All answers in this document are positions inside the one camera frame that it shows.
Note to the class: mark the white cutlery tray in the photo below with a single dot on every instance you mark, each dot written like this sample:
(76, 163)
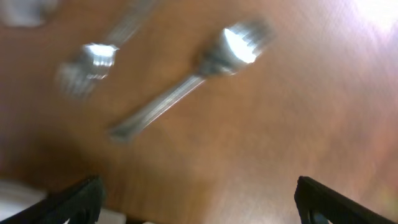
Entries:
(16, 197)

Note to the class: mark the silver fork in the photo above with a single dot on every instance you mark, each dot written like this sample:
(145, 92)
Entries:
(79, 76)
(233, 49)

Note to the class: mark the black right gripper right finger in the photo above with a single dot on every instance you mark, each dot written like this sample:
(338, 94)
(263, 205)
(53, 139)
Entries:
(317, 203)

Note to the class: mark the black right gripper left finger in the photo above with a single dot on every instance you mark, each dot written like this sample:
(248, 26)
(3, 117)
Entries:
(80, 203)

